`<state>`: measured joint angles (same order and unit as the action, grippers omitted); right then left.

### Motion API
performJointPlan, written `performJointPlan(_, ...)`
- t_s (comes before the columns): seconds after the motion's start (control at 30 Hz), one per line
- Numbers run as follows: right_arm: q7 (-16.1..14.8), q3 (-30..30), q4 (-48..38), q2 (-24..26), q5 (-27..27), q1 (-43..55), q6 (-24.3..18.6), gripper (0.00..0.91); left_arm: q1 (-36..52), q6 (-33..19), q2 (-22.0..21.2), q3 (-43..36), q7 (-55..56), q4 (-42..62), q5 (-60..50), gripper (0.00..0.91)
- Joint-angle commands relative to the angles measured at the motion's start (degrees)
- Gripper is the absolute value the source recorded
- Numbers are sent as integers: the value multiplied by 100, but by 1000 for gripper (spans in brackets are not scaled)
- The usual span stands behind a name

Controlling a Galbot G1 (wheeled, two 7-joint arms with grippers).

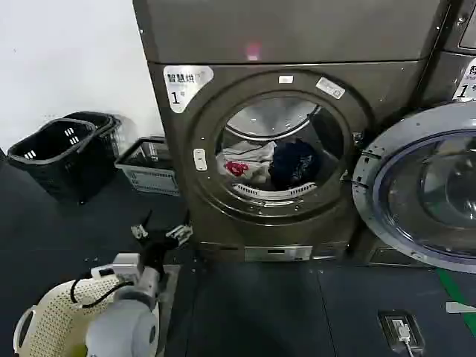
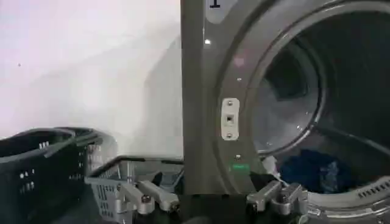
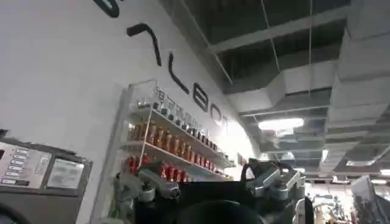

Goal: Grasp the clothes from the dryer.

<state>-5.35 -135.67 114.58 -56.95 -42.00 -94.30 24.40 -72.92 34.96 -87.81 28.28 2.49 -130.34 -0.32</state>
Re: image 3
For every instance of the grey ventilation duct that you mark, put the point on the grey ventilation duct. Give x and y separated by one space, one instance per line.
283 88

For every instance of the grey dryer with control panel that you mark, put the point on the grey dryer with control panel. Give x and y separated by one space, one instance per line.
39 182

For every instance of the white shelf with bottles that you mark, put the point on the white shelf with bottles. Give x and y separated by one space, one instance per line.
170 146

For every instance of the bright ceiling lamp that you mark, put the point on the bright ceiling lamp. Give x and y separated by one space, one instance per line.
280 123

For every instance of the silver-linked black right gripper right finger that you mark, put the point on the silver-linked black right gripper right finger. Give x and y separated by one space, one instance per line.
268 179

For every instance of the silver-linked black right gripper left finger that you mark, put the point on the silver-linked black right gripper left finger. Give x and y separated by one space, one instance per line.
160 183

